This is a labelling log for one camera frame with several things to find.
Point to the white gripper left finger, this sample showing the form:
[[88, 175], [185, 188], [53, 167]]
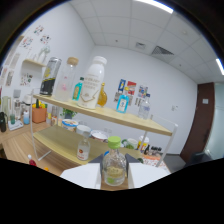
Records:
[[81, 175]]

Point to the black chair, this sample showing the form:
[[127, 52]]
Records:
[[200, 159]]

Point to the blue wall poster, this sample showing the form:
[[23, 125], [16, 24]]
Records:
[[121, 85]]

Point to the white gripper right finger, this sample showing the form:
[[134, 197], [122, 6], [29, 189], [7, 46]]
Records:
[[146, 173]]

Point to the black bag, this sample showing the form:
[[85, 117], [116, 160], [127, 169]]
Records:
[[3, 121]]

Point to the white bowl red rim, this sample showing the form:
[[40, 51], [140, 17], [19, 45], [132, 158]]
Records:
[[99, 135]]

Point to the clear bottle green cap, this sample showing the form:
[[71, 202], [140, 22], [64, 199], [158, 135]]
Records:
[[114, 165]]

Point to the small teal bottle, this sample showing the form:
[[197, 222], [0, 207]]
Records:
[[77, 90]]

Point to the large clear cork-lid bottle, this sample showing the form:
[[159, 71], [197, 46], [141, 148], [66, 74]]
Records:
[[66, 80]]

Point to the orange storage basket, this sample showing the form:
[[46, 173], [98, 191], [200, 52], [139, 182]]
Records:
[[39, 115]]

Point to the blue bottle orange cap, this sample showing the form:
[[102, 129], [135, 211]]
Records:
[[122, 102]]

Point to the clear bottle orange cap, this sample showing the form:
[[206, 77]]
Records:
[[46, 169]]

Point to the red wall poster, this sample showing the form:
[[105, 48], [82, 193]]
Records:
[[131, 87]]

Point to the white cup red lid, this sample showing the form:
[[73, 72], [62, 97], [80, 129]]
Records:
[[143, 143]]

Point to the clear bottle red label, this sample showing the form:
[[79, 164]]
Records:
[[83, 150]]

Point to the white frame wooden shelf rack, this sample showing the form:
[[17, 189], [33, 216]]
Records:
[[110, 115]]

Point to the large white milk bottle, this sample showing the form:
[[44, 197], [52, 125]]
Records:
[[91, 83]]

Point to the small amber bottle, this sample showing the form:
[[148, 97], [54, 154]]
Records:
[[102, 96]]

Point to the blue rimmed bowl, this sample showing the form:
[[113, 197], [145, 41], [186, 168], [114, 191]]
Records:
[[70, 125]]

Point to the white tray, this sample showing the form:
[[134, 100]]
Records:
[[16, 125]]

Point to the large black silver can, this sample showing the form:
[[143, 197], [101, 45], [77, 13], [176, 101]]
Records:
[[50, 76]]

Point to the wooden wall shelf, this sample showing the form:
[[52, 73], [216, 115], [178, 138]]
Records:
[[33, 62]]

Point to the small pink bottle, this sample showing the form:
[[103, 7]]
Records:
[[64, 88]]

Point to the green mug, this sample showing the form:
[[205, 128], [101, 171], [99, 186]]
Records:
[[130, 143]]

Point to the light blue plastic bottle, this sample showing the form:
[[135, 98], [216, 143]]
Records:
[[26, 118]]

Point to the brown door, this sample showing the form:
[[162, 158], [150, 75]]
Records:
[[200, 120]]

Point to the small green potted plant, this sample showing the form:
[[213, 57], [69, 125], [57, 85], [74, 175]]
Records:
[[68, 113]]

